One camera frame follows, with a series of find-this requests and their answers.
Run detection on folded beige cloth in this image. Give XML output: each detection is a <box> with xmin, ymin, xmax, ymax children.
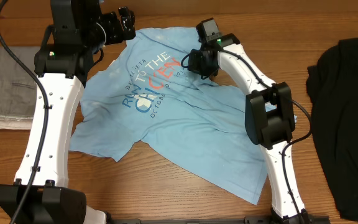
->
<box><xmin>0</xmin><ymin>115</ymin><xmax>33</xmax><ymax>130</ymax></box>

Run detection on black polo shirt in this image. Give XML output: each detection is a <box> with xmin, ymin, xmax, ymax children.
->
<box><xmin>306</xmin><ymin>38</ymin><xmax>358</xmax><ymax>222</ymax></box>

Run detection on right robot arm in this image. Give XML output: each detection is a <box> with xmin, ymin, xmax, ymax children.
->
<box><xmin>181</xmin><ymin>18</ymin><xmax>313</xmax><ymax>223</ymax></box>

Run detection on light blue printed t-shirt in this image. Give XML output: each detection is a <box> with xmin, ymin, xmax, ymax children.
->
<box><xmin>68</xmin><ymin>26</ymin><xmax>298</xmax><ymax>205</ymax></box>

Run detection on folded grey trousers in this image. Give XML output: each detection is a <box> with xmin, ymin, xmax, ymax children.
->
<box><xmin>0</xmin><ymin>47</ymin><xmax>37</xmax><ymax>118</ymax></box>

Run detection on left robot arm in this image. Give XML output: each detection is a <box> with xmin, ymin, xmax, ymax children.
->
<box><xmin>0</xmin><ymin>0</ymin><xmax>135</xmax><ymax>224</ymax></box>

